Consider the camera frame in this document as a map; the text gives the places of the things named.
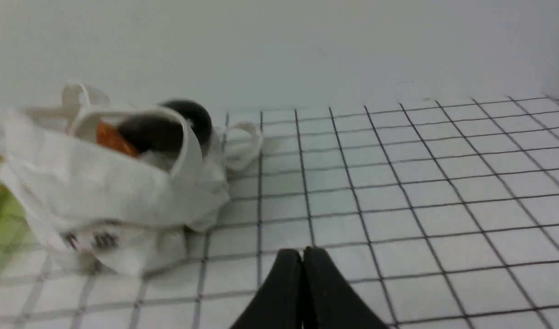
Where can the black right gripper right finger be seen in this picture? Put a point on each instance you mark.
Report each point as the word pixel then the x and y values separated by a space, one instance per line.
pixel 330 302

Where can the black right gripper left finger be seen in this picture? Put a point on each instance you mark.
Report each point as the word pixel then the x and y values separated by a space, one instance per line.
pixel 276 305

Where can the orange vegetable in bag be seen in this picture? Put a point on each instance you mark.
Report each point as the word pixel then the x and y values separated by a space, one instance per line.
pixel 109 137

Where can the dark purple eggplant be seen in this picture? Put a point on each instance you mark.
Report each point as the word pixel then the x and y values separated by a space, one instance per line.
pixel 153 133

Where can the green glass plate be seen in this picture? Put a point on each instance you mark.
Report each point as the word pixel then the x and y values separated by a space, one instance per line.
pixel 14 232

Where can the white cloth bag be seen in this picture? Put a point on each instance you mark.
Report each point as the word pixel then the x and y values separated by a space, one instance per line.
pixel 86 202

